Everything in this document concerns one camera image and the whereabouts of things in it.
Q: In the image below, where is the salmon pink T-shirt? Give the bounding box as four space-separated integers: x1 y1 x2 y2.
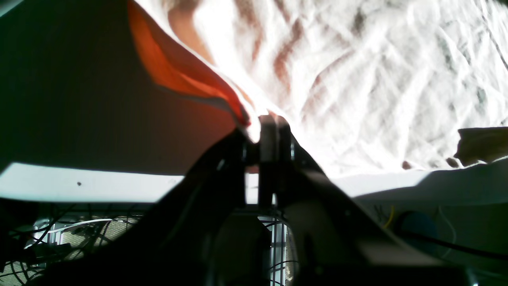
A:
127 0 508 176

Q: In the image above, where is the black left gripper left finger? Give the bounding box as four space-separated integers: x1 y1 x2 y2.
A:
40 130 247 286

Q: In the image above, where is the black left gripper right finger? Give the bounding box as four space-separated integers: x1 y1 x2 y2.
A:
260 115 445 286

